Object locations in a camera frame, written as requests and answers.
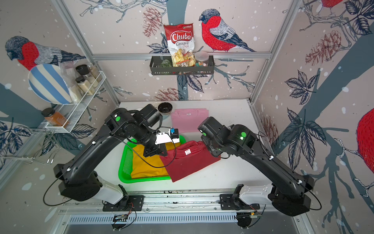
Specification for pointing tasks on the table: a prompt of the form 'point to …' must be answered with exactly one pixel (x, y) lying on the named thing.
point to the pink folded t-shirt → (189, 120)
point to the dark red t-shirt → (185, 158)
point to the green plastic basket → (125, 162)
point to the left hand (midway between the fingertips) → (166, 149)
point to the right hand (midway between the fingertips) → (200, 139)
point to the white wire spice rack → (85, 98)
